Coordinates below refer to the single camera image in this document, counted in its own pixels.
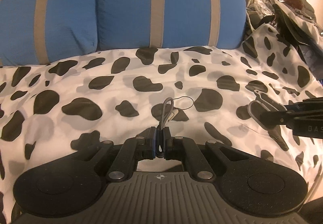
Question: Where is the cluttered plastic bags pile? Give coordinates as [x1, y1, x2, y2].
[246, 0, 322, 81]

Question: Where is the grey clear carabiner clip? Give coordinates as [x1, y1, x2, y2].
[247, 90, 287, 131]

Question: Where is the cow print blanket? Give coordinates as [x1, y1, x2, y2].
[1, 24, 322, 223]

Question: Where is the left blue striped cushion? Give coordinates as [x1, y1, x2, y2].
[1, 0, 98, 66]

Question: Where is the right blue striped cushion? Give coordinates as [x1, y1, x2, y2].
[98, 0, 246, 50]

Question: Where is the grey carabiner strap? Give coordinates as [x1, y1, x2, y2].
[156, 96, 195, 155]

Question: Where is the blue striped cushion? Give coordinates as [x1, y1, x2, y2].
[98, 0, 246, 50]
[1, 0, 98, 66]

